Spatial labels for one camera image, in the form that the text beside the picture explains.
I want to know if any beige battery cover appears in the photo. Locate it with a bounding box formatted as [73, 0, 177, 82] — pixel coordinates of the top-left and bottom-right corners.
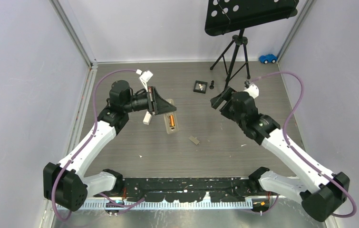
[189, 136, 200, 145]

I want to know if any purple cable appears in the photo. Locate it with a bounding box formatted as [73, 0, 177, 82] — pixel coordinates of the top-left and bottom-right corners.
[50, 69, 142, 221]
[248, 71, 358, 219]

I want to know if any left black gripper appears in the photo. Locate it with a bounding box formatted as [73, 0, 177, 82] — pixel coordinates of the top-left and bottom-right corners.
[123, 86, 176, 115]

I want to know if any blue toy car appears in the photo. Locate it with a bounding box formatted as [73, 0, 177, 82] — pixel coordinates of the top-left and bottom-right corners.
[259, 54, 277, 64]

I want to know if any black music stand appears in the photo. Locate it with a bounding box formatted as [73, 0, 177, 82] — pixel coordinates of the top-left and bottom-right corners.
[204, 0, 299, 87]

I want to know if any black chess piece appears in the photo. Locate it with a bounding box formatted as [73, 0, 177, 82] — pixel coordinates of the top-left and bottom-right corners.
[209, 80, 214, 89]

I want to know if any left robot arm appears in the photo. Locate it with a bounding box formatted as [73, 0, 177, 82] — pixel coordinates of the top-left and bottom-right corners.
[43, 80, 177, 212]

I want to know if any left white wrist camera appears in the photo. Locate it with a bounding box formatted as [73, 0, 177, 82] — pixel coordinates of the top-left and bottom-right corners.
[136, 69, 153, 90]

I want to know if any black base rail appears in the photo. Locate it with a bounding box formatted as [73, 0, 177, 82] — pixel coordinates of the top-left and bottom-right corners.
[93, 177, 281, 204]

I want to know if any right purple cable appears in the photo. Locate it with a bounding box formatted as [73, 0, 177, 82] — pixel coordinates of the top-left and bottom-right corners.
[248, 71, 358, 219]

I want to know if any small black square box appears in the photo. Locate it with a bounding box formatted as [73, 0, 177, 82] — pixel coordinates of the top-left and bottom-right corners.
[193, 80, 208, 94]

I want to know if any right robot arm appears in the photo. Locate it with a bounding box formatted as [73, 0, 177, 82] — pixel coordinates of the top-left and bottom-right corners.
[210, 86, 350, 222]

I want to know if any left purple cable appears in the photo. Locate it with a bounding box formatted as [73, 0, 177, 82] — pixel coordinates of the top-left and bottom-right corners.
[50, 69, 142, 221]

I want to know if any white beige remote control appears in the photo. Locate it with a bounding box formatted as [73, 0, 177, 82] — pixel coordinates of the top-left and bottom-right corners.
[163, 111, 179, 134]

